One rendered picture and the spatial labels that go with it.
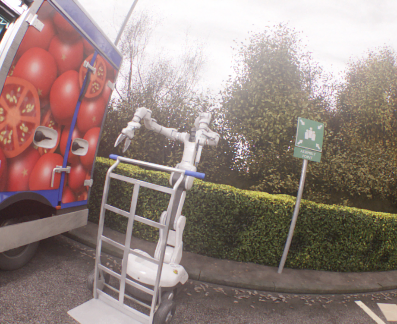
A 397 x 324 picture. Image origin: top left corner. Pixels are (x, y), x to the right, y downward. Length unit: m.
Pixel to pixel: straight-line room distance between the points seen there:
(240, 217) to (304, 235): 1.02
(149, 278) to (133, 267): 0.17
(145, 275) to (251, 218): 1.75
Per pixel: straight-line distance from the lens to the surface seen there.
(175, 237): 2.15
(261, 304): 2.44
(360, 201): 6.35
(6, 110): 1.69
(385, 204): 7.16
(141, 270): 1.88
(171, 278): 1.87
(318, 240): 3.43
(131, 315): 1.84
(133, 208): 1.46
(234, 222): 2.98
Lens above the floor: 1.23
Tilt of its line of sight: 3 degrees up
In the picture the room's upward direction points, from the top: 11 degrees clockwise
